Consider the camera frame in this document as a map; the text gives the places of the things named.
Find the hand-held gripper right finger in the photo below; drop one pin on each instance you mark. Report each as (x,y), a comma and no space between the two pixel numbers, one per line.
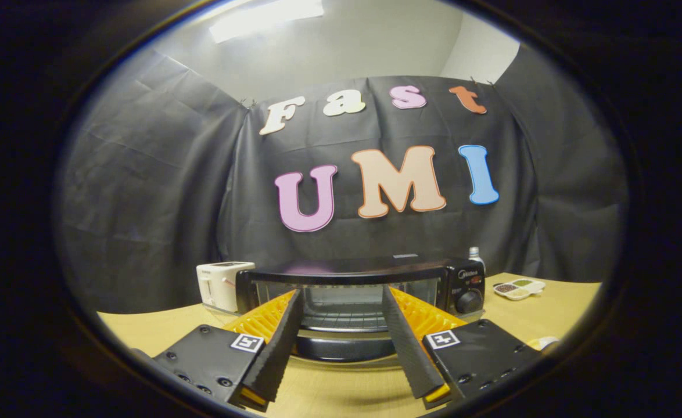
(411,348)

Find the white divided condiment dish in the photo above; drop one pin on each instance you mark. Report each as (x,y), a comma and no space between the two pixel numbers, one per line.
(518,289)

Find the black toaster oven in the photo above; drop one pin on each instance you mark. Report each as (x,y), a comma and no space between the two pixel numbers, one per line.
(352,270)

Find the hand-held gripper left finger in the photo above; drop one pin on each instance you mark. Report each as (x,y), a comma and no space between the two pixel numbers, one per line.
(277,354)

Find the white bread toaster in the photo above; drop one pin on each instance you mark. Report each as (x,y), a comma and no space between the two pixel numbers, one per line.
(216,284)

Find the pink drink bottle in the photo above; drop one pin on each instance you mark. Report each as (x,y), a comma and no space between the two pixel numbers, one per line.
(476,253)

